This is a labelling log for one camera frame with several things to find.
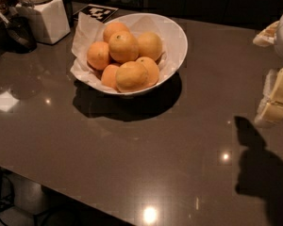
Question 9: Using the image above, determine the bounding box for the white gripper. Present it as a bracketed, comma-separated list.
[253, 14, 283, 127]

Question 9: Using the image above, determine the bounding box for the white ceramic bowl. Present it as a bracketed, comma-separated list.
[73, 12, 189, 97]

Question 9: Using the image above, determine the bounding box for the front large orange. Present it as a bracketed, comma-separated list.
[115, 61, 149, 92]

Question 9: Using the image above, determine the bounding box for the black white marker card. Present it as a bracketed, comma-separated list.
[73, 4, 118, 23]

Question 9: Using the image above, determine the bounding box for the white paper liner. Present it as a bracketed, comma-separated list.
[70, 11, 179, 94]

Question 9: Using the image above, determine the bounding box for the white square jar base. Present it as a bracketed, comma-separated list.
[15, 0, 70, 44]

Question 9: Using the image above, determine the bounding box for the black round object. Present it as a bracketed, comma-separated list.
[3, 16, 37, 54]

